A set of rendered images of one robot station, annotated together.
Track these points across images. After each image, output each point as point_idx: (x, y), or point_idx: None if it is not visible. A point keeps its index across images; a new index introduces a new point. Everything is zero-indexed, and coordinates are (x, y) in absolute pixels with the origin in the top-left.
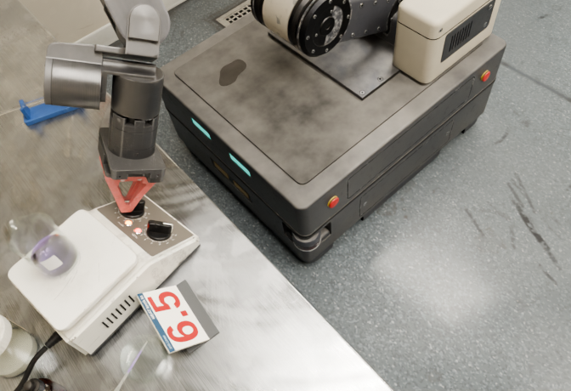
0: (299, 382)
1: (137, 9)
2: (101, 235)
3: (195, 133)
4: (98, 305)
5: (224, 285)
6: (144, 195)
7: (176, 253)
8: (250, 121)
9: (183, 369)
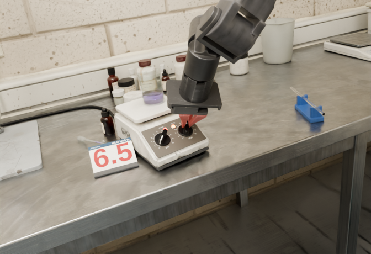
0: (36, 207)
1: (211, 7)
2: (159, 110)
3: None
4: (124, 118)
5: (122, 181)
6: (205, 142)
7: (145, 148)
8: None
9: (87, 165)
